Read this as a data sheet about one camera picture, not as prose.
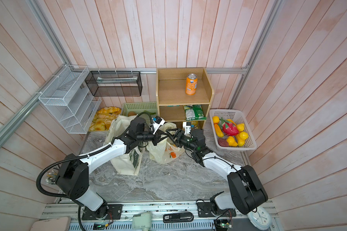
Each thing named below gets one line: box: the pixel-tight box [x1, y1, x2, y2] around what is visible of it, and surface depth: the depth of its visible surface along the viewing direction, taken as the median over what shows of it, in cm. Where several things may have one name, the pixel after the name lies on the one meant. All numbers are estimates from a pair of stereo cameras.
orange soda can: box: [185, 73, 199, 96], surface depth 80 cm
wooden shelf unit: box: [156, 67, 215, 130], surface depth 90 cm
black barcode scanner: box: [162, 211, 195, 223], surface depth 70 cm
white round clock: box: [246, 205, 272, 231], surface depth 70 cm
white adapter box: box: [132, 212, 152, 231], surface depth 68 cm
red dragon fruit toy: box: [217, 116, 240, 136], surface depth 100 cm
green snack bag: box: [183, 104, 207, 121], surface depth 94 cm
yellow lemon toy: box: [239, 131, 249, 141], surface depth 97 cm
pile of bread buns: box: [89, 106, 122, 131], surface depth 109 cm
